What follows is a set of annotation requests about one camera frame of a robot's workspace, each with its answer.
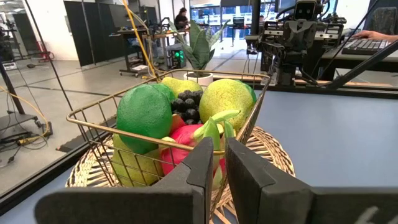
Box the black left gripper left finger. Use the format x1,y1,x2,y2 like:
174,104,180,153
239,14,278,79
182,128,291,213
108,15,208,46
34,136,215,224

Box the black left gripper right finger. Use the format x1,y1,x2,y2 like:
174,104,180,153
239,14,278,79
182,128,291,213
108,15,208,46
225,137,398,224

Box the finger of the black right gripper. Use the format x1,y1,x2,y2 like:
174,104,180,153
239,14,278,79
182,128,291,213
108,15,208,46
317,39,343,60
245,34,280,60

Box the yellow-green pear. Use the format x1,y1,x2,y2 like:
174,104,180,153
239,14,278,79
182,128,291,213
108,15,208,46
111,133,165,187
198,78,256,133
160,77,203,98

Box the pink dragon fruit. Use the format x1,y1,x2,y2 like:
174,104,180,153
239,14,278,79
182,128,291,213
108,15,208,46
160,108,242,191

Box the black grape bunch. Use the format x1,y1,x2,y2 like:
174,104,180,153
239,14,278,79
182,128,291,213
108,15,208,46
170,89,205,126

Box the black keyboard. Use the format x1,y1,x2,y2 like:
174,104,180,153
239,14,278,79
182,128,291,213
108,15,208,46
341,39,393,57

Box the wooden table side board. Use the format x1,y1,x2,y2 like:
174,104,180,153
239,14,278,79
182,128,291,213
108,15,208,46
213,73,398,90

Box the person's hand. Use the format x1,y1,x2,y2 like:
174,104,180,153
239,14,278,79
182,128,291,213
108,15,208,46
353,29,397,42

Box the round woven wicker placemat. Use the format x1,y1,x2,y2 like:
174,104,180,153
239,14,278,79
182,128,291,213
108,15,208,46
64,126,296,224

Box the grey patterned chair back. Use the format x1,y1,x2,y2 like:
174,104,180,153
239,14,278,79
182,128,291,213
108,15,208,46
368,6,398,35

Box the potted plant in white pot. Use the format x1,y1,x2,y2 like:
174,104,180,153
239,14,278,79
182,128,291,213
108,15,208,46
167,19,231,87

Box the person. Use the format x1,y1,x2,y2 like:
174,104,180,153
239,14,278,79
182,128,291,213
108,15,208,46
173,7,190,31

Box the computer tower with green light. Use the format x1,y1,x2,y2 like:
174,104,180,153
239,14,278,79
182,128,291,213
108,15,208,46
166,43,188,70

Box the black floor stand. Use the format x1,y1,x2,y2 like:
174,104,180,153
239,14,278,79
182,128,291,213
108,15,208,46
0,58,53,146

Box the red metal floor stand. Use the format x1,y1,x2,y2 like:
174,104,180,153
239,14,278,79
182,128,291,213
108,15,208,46
36,40,56,62

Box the white floor device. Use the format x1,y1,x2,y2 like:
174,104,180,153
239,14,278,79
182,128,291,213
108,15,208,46
1,61,19,72

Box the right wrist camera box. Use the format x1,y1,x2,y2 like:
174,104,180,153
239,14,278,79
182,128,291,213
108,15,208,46
294,0,318,21

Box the black frame strut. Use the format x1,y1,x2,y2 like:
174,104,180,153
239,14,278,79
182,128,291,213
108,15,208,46
320,39,398,91

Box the gold wire basket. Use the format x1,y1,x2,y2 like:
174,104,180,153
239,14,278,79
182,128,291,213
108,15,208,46
65,68,271,218

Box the yellow hanging cable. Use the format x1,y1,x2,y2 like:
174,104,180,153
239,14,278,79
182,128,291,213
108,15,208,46
120,0,160,82

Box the black frame desk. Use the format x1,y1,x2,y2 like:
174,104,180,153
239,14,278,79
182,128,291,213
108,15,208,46
117,27,162,78

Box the yellow floor cable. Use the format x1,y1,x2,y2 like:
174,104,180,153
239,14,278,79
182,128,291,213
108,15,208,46
0,84,52,146

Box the black partition wall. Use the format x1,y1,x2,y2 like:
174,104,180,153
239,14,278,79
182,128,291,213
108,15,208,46
63,0,159,68

